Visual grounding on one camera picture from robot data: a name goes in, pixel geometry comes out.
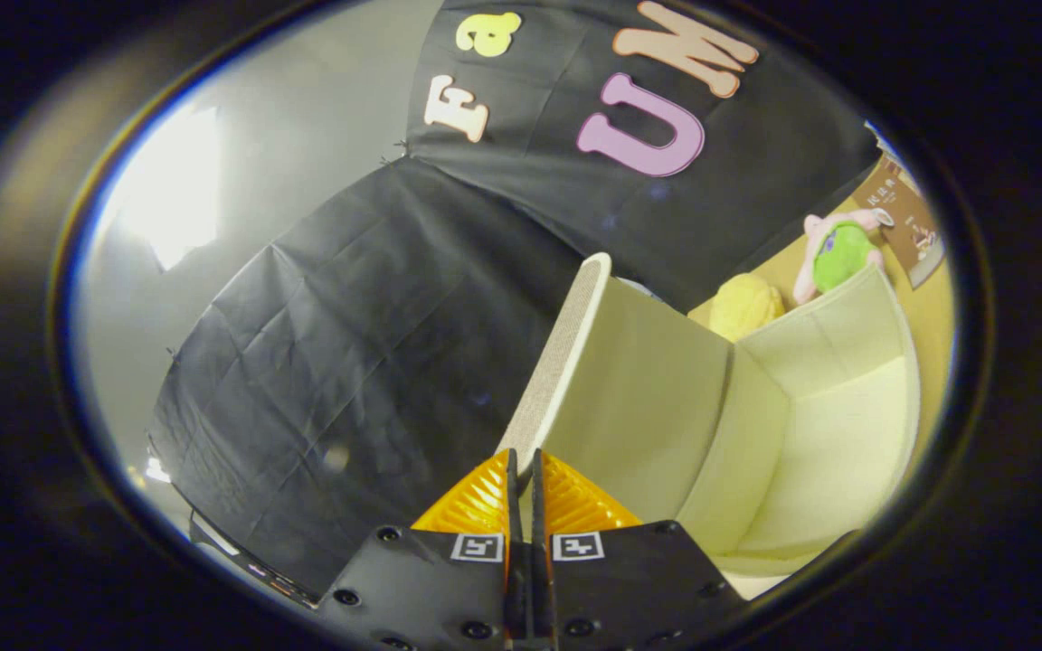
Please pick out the yellow knobbly toy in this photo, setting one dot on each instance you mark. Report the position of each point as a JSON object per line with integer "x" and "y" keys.
{"x": 745, "y": 307}

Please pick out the brown cover book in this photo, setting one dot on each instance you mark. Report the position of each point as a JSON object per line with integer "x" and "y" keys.
{"x": 910, "y": 221}

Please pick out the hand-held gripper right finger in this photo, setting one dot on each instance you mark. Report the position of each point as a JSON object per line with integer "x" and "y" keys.
{"x": 629, "y": 579}

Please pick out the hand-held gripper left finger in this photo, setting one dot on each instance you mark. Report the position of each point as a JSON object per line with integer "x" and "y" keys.
{"x": 421, "y": 579}

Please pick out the green and pink plush toy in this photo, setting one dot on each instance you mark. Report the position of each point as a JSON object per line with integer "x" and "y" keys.
{"x": 838, "y": 253}

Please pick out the beige fabric storage box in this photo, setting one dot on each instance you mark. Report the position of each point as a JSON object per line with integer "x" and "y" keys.
{"x": 648, "y": 398}

